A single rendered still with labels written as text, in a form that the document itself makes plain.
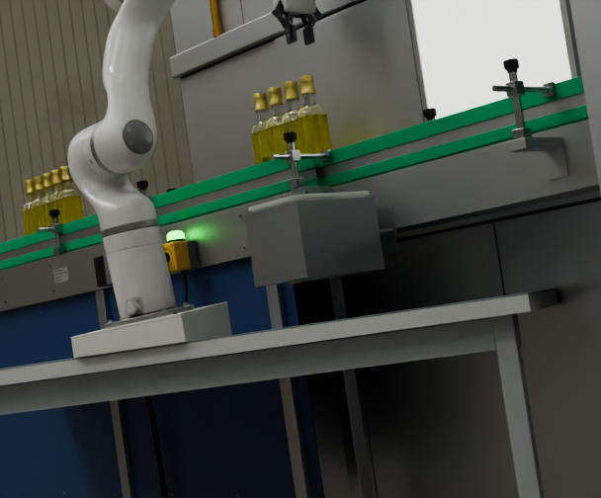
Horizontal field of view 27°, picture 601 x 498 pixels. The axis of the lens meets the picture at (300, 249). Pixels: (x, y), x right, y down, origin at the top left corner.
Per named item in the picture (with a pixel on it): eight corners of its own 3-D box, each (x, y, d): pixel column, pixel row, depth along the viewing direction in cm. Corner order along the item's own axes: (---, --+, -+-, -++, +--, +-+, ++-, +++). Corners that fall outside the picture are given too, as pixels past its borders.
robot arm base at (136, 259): (173, 314, 245) (152, 222, 245) (88, 333, 251) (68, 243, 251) (209, 305, 263) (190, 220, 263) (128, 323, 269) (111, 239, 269)
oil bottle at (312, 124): (339, 191, 293) (326, 102, 294) (321, 192, 289) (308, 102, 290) (323, 195, 297) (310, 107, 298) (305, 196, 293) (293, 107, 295)
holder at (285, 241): (402, 266, 266) (391, 195, 267) (307, 277, 248) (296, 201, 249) (349, 276, 279) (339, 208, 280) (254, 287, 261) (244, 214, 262)
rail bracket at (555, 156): (575, 175, 233) (557, 58, 235) (518, 178, 222) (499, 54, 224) (555, 180, 237) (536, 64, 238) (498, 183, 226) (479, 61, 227)
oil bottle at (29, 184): (52, 265, 395) (41, 178, 396) (37, 267, 391) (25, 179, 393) (43, 268, 399) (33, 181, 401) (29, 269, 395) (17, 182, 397)
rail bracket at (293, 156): (337, 184, 283) (329, 130, 283) (281, 187, 272) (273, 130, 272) (328, 187, 285) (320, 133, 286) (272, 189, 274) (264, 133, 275)
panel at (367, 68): (587, 85, 253) (561, -77, 255) (578, 84, 251) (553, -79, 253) (301, 168, 320) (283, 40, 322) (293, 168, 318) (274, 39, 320)
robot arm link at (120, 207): (121, 231, 249) (95, 115, 249) (76, 245, 263) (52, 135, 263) (170, 222, 256) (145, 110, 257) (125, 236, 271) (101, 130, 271)
